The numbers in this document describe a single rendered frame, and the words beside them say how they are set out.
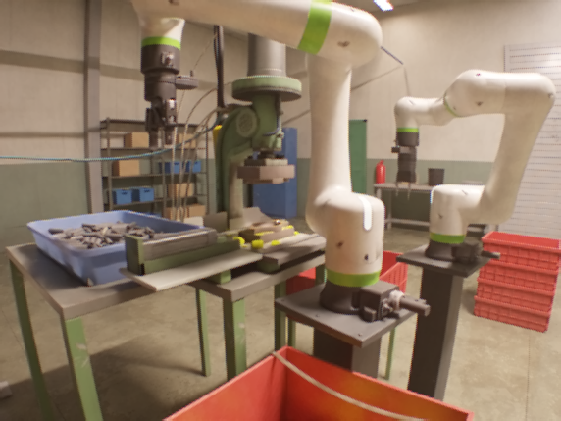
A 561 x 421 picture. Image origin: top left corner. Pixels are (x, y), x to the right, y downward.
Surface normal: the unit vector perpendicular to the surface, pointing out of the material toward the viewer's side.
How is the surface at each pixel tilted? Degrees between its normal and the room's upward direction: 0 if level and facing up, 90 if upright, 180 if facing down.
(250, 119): 90
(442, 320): 90
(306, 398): 90
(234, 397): 90
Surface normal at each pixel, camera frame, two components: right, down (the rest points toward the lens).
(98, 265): 0.77, 0.25
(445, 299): -0.76, 0.10
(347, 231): -0.38, 0.14
